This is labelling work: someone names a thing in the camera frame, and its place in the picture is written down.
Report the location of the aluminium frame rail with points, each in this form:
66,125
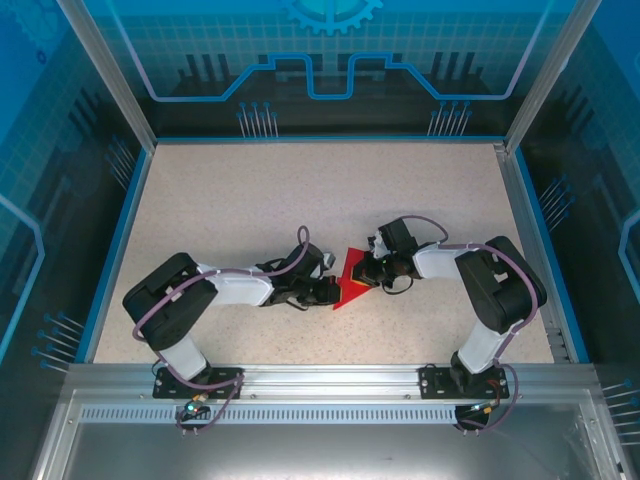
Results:
325,380

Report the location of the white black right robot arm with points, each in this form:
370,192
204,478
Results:
432,262

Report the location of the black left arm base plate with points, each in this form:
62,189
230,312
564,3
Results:
161,385

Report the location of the red cloth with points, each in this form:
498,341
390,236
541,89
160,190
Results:
350,297

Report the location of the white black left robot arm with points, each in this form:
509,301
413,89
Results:
240,292

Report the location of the slotted metal strip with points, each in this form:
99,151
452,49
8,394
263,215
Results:
325,415

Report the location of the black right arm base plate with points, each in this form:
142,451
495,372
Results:
430,382

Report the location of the aluminium side rail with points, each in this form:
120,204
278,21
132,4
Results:
531,250

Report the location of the aluminium corner post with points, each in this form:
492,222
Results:
550,75
111,75

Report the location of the grey metal tray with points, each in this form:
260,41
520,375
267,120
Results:
325,450

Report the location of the blue table edge strip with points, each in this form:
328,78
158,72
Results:
118,250
551,250

